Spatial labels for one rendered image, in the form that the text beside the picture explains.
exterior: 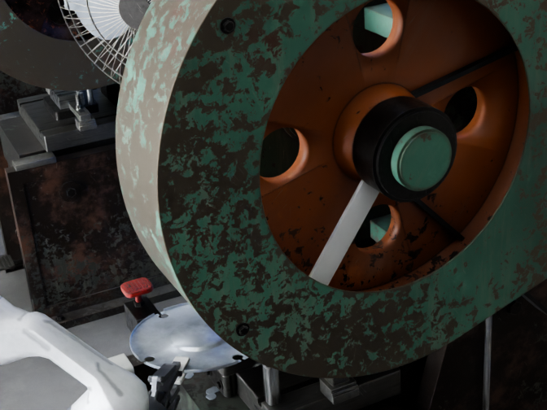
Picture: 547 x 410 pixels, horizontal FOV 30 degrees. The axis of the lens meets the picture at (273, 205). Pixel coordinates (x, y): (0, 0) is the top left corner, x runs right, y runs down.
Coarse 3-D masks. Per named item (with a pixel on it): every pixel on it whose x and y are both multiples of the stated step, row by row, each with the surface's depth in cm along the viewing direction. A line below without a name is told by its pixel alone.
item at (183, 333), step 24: (168, 312) 222; (192, 312) 222; (144, 336) 213; (168, 336) 212; (192, 336) 211; (216, 336) 210; (144, 360) 205; (168, 360) 204; (192, 360) 203; (216, 360) 203; (240, 360) 202
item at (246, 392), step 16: (256, 368) 216; (240, 384) 214; (256, 384) 210; (288, 384) 210; (304, 384) 211; (368, 384) 209; (384, 384) 211; (256, 400) 207; (288, 400) 205; (304, 400) 204; (320, 400) 204; (352, 400) 208; (368, 400) 210
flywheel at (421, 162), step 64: (448, 0) 161; (320, 64) 155; (384, 64) 160; (448, 64) 166; (512, 64) 172; (320, 128) 159; (384, 128) 152; (448, 128) 156; (512, 128) 177; (320, 192) 164; (384, 192) 156; (448, 192) 176; (320, 256) 162; (384, 256) 175; (448, 256) 180
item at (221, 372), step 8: (248, 360) 215; (224, 368) 213; (232, 368) 213; (240, 368) 214; (248, 368) 215; (216, 376) 218; (224, 376) 214; (232, 376) 214; (216, 384) 216; (224, 384) 215; (232, 384) 215; (224, 392) 216; (232, 392) 216
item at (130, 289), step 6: (126, 282) 241; (132, 282) 241; (138, 282) 241; (144, 282) 240; (150, 282) 240; (120, 288) 240; (126, 288) 239; (132, 288) 238; (138, 288) 238; (144, 288) 238; (150, 288) 239; (126, 294) 237; (132, 294) 237; (138, 294) 238; (138, 300) 241
